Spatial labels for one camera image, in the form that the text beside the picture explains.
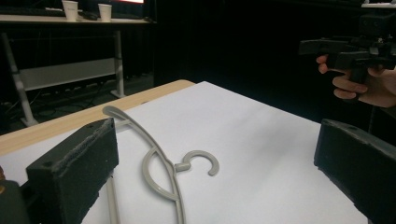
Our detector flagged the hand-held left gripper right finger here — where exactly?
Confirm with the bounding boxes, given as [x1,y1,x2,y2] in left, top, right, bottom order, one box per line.
[313,119,396,224]

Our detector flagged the floor cables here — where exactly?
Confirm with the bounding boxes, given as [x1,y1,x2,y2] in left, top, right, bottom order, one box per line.
[0,78,125,120]

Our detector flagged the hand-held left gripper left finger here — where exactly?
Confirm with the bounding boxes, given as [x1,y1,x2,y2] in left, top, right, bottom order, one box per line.
[26,117,120,224]

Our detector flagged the black keyboard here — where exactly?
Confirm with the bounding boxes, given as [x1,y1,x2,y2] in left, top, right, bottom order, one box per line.
[0,7,67,18]

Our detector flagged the white table sheet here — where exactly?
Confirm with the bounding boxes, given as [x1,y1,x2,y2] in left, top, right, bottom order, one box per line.
[0,81,370,224]

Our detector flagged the black computer mouse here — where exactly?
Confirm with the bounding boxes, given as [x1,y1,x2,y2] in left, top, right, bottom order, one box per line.
[78,10,99,21]

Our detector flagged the desk with white legs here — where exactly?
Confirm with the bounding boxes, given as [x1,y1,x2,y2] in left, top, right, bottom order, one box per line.
[0,13,154,127]

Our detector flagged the white paper cup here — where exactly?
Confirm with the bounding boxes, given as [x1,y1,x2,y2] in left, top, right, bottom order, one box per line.
[97,3,113,22]
[61,0,79,22]

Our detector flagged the grey plastic clothes hanger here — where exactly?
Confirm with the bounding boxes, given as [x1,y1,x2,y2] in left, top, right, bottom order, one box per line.
[102,105,220,224]

